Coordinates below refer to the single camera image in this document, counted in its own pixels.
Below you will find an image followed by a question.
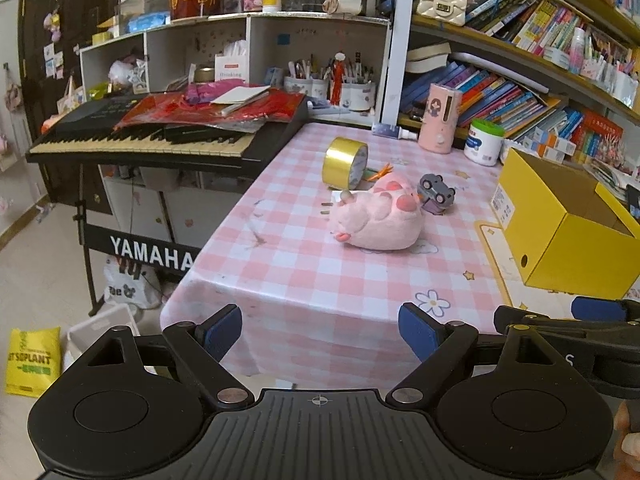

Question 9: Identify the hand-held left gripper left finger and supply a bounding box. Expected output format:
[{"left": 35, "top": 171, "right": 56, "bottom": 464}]
[{"left": 70, "top": 304, "right": 256, "bottom": 409}]

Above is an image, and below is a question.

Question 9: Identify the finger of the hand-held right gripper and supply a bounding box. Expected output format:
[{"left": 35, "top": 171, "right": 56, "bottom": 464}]
[
  {"left": 571, "top": 296, "right": 640, "bottom": 323},
  {"left": 494, "top": 305, "right": 640, "bottom": 342}
]

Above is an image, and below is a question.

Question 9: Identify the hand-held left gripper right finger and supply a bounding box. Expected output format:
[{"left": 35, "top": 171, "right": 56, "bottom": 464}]
[{"left": 387, "top": 303, "right": 571, "bottom": 408}]

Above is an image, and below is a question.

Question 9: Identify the yellow cardboard box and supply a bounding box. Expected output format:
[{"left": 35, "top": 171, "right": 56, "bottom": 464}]
[{"left": 492, "top": 147, "right": 640, "bottom": 302}]

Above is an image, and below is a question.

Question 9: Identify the gold tape roll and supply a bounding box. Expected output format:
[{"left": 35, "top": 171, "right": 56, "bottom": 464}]
[{"left": 321, "top": 136, "right": 369, "bottom": 191}]

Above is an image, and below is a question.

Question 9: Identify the person's right hand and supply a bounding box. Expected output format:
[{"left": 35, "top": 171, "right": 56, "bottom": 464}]
[{"left": 612, "top": 400, "right": 640, "bottom": 480}]

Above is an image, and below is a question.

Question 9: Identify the pink checkered tablecloth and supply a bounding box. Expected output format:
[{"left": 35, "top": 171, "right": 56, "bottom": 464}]
[{"left": 160, "top": 122, "right": 640, "bottom": 386}]

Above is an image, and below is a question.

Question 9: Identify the white shopping bag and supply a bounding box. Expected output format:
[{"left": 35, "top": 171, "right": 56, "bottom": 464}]
[{"left": 103, "top": 256, "right": 163, "bottom": 309}]

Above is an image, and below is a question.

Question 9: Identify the pink plush toy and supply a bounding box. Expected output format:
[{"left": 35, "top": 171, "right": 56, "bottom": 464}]
[{"left": 327, "top": 172, "right": 425, "bottom": 251}]

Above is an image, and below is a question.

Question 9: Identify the black keyboard stand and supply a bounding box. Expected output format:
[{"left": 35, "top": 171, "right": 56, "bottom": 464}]
[{"left": 75, "top": 162, "right": 201, "bottom": 316}]

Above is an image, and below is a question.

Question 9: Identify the white plastic basket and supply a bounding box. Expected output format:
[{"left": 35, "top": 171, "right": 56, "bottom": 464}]
[{"left": 66, "top": 304, "right": 141, "bottom": 363}]

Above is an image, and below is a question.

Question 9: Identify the grey toy car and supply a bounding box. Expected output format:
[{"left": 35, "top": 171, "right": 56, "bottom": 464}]
[{"left": 416, "top": 173, "right": 456, "bottom": 216}]

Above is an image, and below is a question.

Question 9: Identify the orange white medicine box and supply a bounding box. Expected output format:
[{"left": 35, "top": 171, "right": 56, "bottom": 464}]
[
  {"left": 542, "top": 141, "right": 578, "bottom": 161},
  {"left": 530, "top": 127, "right": 563, "bottom": 148}
]

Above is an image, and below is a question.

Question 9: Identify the red boxed book set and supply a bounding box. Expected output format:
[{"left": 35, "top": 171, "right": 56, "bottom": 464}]
[{"left": 575, "top": 110, "right": 624, "bottom": 158}]

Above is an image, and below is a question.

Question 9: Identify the yellow plastic bag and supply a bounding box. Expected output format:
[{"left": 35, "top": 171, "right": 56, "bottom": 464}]
[{"left": 5, "top": 327, "right": 62, "bottom": 398}]

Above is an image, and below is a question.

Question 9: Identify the white jar green lid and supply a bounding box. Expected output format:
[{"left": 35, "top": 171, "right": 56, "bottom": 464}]
[{"left": 463, "top": 119, "right": 506, "bottom": 167}]

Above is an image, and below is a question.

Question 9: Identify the small spray bottle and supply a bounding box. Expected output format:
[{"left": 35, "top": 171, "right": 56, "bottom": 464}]
[{"left": 372, "top": 124, "right": 418, "bottom": 141}]

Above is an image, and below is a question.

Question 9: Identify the pink desktop humidifier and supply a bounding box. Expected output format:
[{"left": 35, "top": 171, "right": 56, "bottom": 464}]
[{"left": 417, "top": 82, "right": 462, "bottom": 153}]

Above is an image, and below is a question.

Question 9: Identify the white cup of pens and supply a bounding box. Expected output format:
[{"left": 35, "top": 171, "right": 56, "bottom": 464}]
[{"left": 612, "top": 62, "right": 640, "bottom": 107}]

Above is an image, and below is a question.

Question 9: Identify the row of blue children's books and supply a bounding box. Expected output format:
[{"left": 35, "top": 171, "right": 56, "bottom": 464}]
[{"left": 400, "top": 57, "right": 586, "bottom": 142}]

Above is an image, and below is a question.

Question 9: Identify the white card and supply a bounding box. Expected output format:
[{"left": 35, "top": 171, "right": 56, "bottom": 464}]
[{"left": 210, "top": 85, "right": 271, "bottom": 107}]

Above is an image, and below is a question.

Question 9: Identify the black electronic keyboard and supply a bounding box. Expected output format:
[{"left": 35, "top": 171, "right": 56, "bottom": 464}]
[{"left": 25, "top": 92, "right": 310, "bottom": 165}]

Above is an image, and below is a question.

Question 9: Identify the pink pencil organizer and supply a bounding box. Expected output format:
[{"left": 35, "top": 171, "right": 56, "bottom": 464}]
[{"left": 582, "top": 30, "right": 617, "bottom": 82}]

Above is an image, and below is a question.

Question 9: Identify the pink white bottle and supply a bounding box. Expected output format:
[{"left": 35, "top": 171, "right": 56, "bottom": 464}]
[{"left": 568, "top": 27, "right": 586, "bottom": 75}]

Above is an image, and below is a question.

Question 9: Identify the white paper gift bag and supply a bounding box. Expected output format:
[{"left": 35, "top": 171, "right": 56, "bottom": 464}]
[{"left": 215, "top": 40, "right": 249, "bottom": 83}]

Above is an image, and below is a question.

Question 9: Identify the red tassel charm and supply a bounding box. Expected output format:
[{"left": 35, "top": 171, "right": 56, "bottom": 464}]
[{"left": 330, "top": 51, "right": 347, "bottom": 106}]

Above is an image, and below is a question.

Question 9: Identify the white bookshelf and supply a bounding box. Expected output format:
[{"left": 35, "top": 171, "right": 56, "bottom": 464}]
[{"left": 380, "top": 0, "right": 640, "bottom": 161}]

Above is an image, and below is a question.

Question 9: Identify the small pink plush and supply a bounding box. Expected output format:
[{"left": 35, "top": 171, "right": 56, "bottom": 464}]
[{"left": 108, "top": 57, "right": 147, "bottom": 87}]

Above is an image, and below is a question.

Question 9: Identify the row of thin colourful books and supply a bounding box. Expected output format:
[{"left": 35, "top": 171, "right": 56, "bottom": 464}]
[{"left": 465, "top": 0, "right": 591, "bottom": 57}]

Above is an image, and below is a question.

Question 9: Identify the white cubby shelf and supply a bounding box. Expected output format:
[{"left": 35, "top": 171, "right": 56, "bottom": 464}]
[{"left": 79, "top": 10, "right": 393, "bottom": 128}]

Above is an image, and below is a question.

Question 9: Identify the dark wooden door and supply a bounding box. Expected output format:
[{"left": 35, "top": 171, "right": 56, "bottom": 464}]
[{"left": 17, "top": 0, "right": 123, "bottom": 211}]

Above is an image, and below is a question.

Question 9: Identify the blue tissue pack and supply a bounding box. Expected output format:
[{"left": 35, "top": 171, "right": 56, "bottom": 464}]
[{"left": 125, "top": 12, "right": 171, "bottom": 34}]

